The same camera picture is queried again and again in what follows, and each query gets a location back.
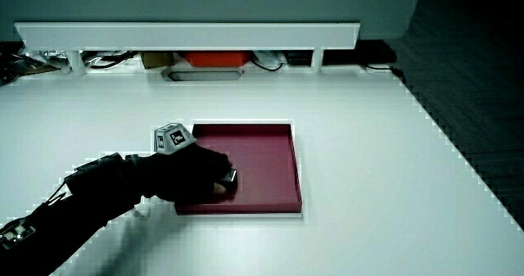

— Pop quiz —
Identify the white plastic wrapper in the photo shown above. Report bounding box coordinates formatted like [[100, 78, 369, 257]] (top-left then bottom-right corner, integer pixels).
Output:
[[252, 50, 283, 67]]

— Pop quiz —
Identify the orange box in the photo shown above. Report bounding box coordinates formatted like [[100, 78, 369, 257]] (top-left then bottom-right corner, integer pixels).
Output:
[[183, 50, 252, 68]]

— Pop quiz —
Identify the white desk shelf riser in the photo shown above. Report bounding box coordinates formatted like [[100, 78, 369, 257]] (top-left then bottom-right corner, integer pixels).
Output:
[[13, 20, 362, 77]]

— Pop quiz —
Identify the dark red square plate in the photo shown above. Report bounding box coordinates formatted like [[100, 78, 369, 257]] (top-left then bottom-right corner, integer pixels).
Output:
[[174, 122, 304, 216]]

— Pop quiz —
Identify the black cable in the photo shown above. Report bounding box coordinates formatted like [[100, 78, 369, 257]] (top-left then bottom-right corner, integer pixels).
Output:
[[250, 58, 284, 73], [81, 50, 138, 70]]

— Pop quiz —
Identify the clear plastic bag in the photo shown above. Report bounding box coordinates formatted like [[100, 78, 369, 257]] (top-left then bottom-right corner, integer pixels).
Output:
[[19, 48, 70, 71]]

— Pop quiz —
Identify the person's right hand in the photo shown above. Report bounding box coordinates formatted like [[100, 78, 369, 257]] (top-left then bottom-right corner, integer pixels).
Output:
[[141, 122, 233, 206]]

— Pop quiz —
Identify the black flat device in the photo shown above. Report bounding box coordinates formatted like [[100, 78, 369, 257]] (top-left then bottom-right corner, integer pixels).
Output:
[[322, 39, 398, 66]]

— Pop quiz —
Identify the person's right forearm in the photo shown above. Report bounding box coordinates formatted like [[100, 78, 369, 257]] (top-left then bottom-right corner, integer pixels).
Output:
[[0, 152, 145, 276]]

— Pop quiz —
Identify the brown cardboard box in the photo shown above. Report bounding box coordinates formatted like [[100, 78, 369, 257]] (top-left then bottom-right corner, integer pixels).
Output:
[[139, 51, 176, 70]]

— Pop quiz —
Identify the small black box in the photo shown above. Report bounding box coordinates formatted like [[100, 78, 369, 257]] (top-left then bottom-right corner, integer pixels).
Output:
[[283, 50, 314, 67]]

